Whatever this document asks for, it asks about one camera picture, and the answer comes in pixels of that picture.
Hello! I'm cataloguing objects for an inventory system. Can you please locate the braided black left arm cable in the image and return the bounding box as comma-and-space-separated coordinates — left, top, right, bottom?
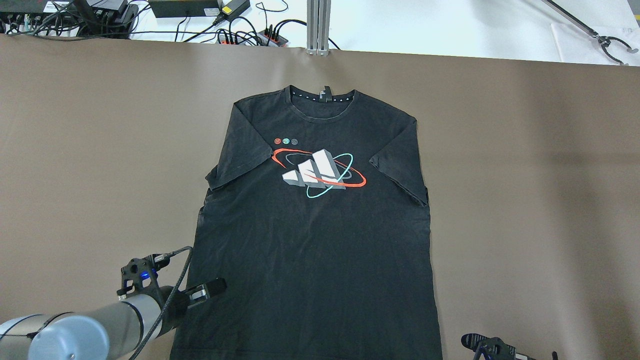
129, 246, 194, 360

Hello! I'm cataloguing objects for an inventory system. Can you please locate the black network switch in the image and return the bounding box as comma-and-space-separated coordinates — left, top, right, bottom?
0, 0, 73, 16

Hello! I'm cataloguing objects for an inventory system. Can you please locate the black box device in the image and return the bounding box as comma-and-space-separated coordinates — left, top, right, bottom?
147, 0, 224, 19

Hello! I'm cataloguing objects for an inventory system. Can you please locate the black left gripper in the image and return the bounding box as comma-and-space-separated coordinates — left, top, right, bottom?
158, 278, 227, 337

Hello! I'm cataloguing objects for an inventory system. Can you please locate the black power strip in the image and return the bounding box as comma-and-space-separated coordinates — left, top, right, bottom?
210, 29, 290, 48

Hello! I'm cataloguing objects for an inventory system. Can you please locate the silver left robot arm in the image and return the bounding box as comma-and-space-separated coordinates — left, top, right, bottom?
0, 278, 227, 360

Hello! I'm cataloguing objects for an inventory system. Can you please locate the black graphic t-shirt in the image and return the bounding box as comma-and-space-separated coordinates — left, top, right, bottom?
170, 85, 443, 360

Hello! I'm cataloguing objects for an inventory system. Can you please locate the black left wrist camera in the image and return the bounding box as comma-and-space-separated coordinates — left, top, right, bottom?
116, 253, 170, 303

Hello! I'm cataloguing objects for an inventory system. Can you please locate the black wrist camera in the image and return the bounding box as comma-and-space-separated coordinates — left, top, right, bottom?
461, 333, 535, 360
116, 253, 170, 303

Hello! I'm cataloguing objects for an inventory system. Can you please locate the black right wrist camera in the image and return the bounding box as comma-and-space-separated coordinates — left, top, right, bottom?
461, 333, 535, 360

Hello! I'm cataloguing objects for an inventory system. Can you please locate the aluminium frame post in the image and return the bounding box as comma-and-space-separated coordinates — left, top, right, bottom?
306, 0, 331, 57

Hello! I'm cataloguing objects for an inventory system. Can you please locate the black power adapter yellow label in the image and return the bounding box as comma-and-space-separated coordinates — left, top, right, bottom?
212, 0, 250, 26

